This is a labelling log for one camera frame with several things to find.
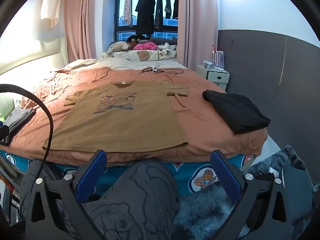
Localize fluffy grey-blue rug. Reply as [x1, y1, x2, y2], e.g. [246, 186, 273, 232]
[172, 145, 320, 240]

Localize blue printed bed sheet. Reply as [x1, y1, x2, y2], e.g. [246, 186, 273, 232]
[0, 149, 258, 195]

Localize cream plush toy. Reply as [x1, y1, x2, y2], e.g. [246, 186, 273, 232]
[104, 41, 130, 57]

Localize thick black cable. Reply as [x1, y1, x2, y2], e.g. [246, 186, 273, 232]
[0, 84, 53, 160]

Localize brown printed t-shirt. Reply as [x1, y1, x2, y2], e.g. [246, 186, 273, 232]
[42, 80, 190, 153]

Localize thin black cable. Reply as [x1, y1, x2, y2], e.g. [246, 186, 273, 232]
[142, 65, 185, 77]

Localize black white patterned cloth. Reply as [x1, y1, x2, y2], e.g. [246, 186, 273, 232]
[157, 44, 178, 55]

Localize white nightstand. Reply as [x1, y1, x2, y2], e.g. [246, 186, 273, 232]
[196, 64, 230, 90]

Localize white padded headboard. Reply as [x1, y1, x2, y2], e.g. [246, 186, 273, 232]
[0, 36, 69, 75]

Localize cream blanket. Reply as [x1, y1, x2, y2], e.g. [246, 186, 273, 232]
[59, 56, 188, 72]

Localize hanging white shirt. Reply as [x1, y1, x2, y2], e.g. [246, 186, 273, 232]
[40, 0, 68, 28]

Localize black plush toy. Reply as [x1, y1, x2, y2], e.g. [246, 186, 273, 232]
[126, 34, 150, 44]

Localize hanging floral garment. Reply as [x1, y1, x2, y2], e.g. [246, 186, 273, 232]
[123, 0, 133, 28]

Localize black folded clothes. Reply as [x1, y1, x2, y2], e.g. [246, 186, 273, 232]
[202, 89, 271, 135]

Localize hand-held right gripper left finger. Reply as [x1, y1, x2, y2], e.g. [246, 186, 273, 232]
[25, 149, 108, 240]

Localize orange-brown blanket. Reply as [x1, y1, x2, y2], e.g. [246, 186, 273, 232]
[0, 66, 269, 167]

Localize pink cloth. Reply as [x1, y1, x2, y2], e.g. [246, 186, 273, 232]
[133, 42, 158, 51]

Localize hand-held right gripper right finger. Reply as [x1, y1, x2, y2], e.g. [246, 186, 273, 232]
[210, 149, 293, 240]

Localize person's grey printed pants leg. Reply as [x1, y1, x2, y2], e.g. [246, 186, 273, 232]
[20, 160, 179, 240]

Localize dark grey cloth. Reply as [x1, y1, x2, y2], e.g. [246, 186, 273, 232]
[150, 37, 178, 46]

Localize grey folded clothes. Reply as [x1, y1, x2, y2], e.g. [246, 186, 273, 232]
[4, 107, 35, 133]

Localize hanging dark clothes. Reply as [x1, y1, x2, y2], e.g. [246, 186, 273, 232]
[114, 0, 179, 42]

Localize hanging black coat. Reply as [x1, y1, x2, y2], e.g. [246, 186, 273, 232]
[135, 0, 156, 35]

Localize bear print pillow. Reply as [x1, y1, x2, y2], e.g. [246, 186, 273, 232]
[111, 49, 178, 62]

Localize grey box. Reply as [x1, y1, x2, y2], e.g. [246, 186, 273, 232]
[282, 164, 313, 228]

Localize light green cushion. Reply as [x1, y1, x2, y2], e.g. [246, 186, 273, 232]
[0, 94, 15, 120]

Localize pink curtain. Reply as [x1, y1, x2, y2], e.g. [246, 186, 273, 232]
[177, 0, 222, 69]
[64, 0, 117, 62]

